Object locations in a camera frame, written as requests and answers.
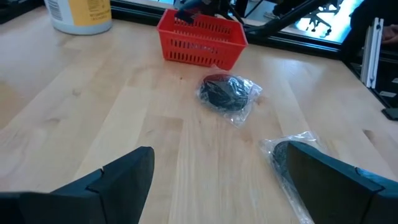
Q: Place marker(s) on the person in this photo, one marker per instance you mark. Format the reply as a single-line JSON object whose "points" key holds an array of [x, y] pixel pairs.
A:
{"points": [[367, 18]]}

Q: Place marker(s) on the black sponge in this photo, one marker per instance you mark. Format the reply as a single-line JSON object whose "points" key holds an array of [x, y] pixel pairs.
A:
{"points": [[224, 93], [278, 155]]}

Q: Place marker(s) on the large white yellow bottle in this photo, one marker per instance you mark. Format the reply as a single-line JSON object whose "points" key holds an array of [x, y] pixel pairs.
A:
{"points": [[81, 15]]}

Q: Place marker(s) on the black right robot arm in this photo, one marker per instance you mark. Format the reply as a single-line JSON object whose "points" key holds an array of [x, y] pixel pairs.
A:
{"points": [[280, 18]]}

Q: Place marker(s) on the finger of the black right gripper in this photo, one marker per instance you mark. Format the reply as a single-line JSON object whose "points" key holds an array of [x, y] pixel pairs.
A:
{"points": [[192, 7]]}

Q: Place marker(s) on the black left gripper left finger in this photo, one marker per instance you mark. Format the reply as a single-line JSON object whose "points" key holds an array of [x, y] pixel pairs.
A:
{"points": [[93, 199]]}

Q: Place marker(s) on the red plastic basket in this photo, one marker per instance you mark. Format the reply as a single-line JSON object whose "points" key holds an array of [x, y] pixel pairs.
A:
{"points": [[199, 46]]}

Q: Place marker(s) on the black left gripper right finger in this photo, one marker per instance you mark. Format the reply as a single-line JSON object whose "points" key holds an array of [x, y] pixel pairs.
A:
{"points": [[342, 196]]}

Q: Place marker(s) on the silver aluminium profile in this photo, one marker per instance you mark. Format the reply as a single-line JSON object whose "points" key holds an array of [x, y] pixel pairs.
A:
{"points": [[371, 53]]}

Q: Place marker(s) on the black office chair base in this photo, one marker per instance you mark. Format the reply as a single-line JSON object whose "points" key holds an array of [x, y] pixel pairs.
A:
{"points": [[320, 20]]}

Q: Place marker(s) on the person's hand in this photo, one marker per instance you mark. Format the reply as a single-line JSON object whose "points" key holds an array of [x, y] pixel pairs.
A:
{"points": [[391, 34]]}

